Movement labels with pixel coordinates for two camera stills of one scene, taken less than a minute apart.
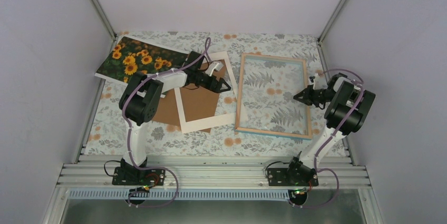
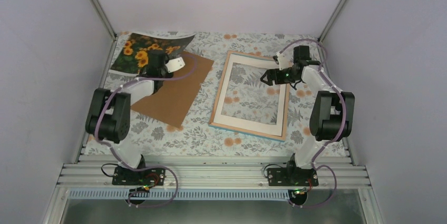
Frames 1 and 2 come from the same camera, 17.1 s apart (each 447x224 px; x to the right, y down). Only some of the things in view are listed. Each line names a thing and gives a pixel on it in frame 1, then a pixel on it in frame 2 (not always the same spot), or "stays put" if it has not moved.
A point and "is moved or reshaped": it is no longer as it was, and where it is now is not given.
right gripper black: x=307 y=95 to x=270 y=72
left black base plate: x=132 y=176 stays put
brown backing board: x=197 y=104 is moved or reshaped
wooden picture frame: x=266 y=104 to x=248 y=131
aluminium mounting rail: x=213 y=171 stays put
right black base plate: x=278 y=177 stays put
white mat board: x=194 y=125 to x=231 y=120
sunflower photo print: x=129 y=55 is moved or reshaped
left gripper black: x=210 y=86 to x=172 y=76
